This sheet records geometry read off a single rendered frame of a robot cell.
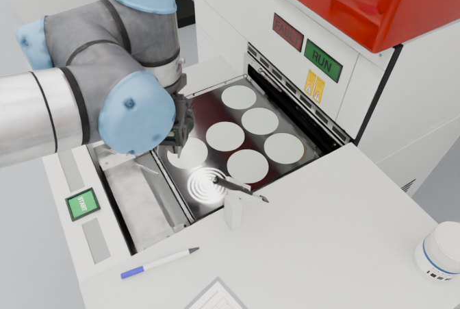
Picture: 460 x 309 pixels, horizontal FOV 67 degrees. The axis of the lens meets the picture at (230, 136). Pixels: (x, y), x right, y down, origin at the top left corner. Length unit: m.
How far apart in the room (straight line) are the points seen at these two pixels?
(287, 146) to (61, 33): 0.61
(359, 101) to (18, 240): 1.67
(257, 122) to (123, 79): 0.64
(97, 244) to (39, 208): 1.33
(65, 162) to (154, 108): 0.54
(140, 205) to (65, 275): 1.03
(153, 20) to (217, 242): 0.40
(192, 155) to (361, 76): 0.42
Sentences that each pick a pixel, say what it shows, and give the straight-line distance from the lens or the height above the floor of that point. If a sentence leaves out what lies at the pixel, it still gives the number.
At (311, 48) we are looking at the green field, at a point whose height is 1.11.
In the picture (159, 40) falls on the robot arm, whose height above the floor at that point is 1.31.
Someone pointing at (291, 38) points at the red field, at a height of 1.09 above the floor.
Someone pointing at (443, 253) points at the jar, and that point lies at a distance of 0.65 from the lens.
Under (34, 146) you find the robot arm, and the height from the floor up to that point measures 1.36.
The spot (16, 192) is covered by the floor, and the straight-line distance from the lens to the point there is 2.15.
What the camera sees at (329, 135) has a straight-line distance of 0.88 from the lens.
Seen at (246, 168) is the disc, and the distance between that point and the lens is 0.83.
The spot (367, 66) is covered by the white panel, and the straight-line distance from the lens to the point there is 0.73.
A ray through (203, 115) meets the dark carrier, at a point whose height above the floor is 0.90.
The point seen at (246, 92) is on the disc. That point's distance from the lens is 1.01.
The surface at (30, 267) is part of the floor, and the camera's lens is 1.89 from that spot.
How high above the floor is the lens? 1.57
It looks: 49 degrees down
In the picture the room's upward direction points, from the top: 1 degrees clockwise
